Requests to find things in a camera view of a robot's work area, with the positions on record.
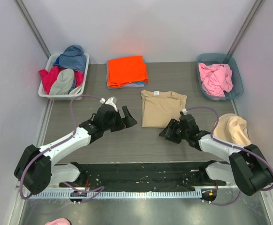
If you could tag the blue patterned garment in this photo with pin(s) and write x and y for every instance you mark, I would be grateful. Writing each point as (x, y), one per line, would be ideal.
(73, 57)

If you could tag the grey garment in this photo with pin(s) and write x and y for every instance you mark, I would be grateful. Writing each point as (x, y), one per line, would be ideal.
(64, 84)

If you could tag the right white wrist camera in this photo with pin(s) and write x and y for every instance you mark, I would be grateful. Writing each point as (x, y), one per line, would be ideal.
(183, 112)

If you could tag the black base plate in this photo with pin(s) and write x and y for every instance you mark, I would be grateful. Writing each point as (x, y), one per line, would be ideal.
(144, 177)

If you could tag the white slotted cable duct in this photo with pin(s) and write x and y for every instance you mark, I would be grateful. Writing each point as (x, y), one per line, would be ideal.
(69, 194)

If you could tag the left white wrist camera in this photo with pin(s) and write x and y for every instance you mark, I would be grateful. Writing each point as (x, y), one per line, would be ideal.
(110, 101)

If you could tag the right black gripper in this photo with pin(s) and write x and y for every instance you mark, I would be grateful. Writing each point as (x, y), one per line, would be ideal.
(174, 132)

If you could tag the right aluminium corner post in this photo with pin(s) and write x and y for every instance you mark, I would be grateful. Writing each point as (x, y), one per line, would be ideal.
(257, 5)

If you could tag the teal plastic basin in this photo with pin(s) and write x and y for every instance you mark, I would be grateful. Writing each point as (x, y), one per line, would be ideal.
(219, 58)

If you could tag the aluminium rail frame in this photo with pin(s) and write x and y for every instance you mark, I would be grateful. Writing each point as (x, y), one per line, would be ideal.
(249, 180)

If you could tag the pink object bottom edge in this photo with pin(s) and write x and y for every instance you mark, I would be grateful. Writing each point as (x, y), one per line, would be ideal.
(59, 221)

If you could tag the left aluminium corner post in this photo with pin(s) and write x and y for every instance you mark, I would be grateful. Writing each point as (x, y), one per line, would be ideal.
(32, 26)

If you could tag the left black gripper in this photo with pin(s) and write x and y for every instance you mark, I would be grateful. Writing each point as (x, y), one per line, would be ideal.
(121, 119)

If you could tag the beige t shirt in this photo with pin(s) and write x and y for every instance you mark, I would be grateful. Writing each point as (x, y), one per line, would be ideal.
(158, 108)

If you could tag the orange folded t shirt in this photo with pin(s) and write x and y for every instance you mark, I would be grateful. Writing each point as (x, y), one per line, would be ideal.
(126, 71)

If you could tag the pink crumpled t shirt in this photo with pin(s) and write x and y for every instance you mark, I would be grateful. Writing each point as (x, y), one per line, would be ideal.
(216, 79)

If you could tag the aluminium corner post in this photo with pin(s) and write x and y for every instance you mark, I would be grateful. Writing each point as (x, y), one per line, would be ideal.
(32, 26)
(257, 5)

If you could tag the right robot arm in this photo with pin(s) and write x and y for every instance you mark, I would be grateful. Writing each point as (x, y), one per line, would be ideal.
(245, 167)

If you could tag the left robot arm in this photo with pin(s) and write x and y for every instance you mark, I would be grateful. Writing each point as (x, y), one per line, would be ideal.
(38, 166)

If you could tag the beige bucket hat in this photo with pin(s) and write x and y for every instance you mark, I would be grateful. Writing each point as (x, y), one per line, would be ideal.
(233, 129)

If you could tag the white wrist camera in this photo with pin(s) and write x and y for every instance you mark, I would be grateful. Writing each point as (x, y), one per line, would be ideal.
(110, 101)
(183, 112)

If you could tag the magenta garment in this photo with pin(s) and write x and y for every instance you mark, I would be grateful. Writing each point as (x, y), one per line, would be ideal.
(48, 78)

